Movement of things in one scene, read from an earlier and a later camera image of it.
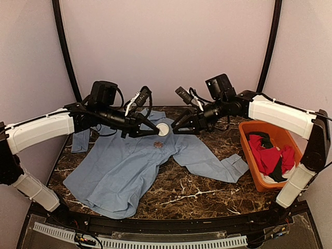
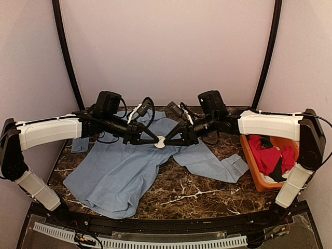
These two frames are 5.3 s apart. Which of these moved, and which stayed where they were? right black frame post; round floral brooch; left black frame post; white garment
Moved: round floral brooch
Stayed: white garment; right black frame post; left black frame post
